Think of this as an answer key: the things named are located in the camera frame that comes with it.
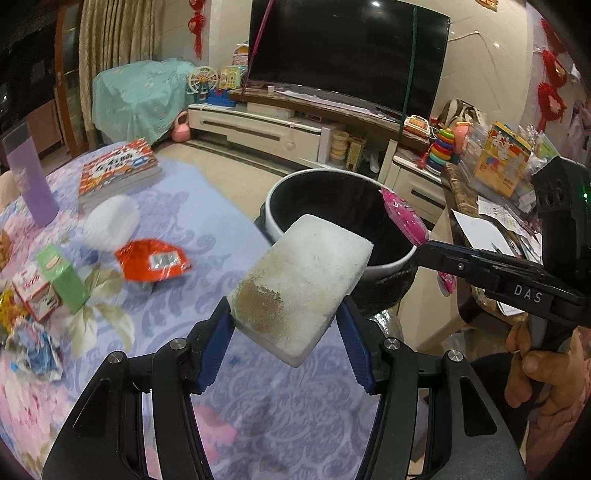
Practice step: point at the orange snack packet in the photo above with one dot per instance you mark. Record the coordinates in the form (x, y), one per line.
(3, 249)

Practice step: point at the white scrub brush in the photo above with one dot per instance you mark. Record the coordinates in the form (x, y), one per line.
(113, 221)

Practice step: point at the white foam sponge block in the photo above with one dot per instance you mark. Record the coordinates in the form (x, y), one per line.
(300, 277)

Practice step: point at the pink plastic wrapper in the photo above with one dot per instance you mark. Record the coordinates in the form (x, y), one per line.
(406, 217)

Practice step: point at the white television cabinet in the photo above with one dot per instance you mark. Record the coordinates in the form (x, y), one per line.
(258, 124)

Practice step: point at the stacked round containers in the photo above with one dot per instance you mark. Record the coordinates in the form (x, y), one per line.
(340, 145)

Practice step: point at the black television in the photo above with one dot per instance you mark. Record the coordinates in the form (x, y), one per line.
(346, 46)

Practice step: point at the yellow cartoon picture box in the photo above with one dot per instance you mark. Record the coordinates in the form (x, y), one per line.
(505, 159)

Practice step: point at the yellow snack packet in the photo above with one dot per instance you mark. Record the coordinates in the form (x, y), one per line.
(11, 316)

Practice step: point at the marble top side table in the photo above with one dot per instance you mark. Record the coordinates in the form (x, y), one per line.
(461, 198)

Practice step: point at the red paper wall decoration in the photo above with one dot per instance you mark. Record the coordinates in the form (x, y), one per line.
(552, 83)

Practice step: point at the striped bag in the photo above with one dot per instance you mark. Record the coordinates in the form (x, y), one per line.
(457, 113)

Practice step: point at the white shoe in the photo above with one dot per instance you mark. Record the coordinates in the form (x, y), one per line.
(375, 161)

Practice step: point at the teal cloth cover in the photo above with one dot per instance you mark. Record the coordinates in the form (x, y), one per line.
(138, 92)

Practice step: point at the red snack packet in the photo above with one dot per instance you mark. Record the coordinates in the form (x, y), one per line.
(147, 258)

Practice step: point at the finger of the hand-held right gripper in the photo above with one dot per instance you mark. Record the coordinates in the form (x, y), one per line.
(503, 260)
(452, 265)

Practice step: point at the clear plastic storage boxes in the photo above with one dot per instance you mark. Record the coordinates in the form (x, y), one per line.
(475, 152)

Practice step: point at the wood framed glass door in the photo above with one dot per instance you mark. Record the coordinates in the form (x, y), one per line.
(69, 69)

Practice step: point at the picture book stack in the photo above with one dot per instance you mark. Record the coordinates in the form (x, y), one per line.
(120, 168)

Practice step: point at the red toy cash register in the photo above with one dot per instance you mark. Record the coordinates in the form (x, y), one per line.
(418, 125)

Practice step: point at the person's right forearm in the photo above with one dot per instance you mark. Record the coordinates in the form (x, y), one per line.
(558, 436)

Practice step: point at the blue white plastic wrapper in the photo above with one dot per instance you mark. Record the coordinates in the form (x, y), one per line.
(37, 355)

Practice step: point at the red knot wall hanging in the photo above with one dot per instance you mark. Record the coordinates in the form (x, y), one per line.
(197, 30)

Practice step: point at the white paper sheet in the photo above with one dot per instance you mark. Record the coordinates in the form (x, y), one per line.
(475, 230)

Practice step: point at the person's right hand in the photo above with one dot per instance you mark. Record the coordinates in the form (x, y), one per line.
(554, 374)

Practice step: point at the printed notebook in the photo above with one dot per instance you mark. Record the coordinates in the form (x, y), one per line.
(503, 212)

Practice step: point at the metal grater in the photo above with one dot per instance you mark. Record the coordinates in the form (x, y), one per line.
(354, 154)

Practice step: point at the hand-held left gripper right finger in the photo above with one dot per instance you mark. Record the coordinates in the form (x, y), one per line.
(355, 350)

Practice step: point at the pastel toy house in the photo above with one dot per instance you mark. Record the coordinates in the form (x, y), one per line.
(241, 55)

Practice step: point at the rainbow stacking rings toy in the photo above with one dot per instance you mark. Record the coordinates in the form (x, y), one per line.
(441, 150)

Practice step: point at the black bin with white rim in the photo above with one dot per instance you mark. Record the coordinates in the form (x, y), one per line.
(332, 207)

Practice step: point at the beige curtain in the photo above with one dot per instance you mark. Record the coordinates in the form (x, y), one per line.
(115, 32)

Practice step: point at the green carton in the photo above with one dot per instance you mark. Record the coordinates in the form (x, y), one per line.
(69, 286)

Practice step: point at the purple bottle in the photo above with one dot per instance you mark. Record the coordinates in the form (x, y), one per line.
(32, 184)

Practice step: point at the colourful activity cube toy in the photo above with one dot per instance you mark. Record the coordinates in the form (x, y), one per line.
(229, 78)

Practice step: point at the ferris wheel toy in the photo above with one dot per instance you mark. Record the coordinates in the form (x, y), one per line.
(202, 82)

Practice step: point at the floral tablecloth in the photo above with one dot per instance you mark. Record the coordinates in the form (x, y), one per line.
(198, 221)

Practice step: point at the blue toy base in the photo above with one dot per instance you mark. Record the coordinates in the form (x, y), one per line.
(221, 98)

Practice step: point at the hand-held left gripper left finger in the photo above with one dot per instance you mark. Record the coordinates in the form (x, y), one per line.
(214, 346)

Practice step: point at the pink kettlebell toy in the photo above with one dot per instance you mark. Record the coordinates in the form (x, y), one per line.
(181, 131)

